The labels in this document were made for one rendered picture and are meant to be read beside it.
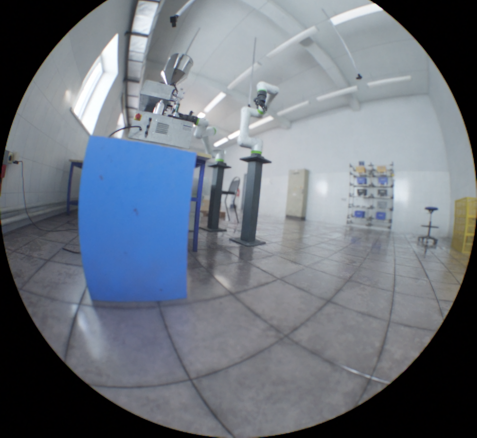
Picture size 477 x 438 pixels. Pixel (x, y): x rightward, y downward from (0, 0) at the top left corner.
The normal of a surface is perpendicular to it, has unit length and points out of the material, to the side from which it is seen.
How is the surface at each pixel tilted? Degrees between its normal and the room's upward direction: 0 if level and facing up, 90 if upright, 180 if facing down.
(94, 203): 90
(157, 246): 90
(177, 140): 90
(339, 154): 90
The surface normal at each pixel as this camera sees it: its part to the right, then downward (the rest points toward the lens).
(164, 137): 0.57, 0.04
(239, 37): -0.10, 1.00
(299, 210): -0.81, -0.09
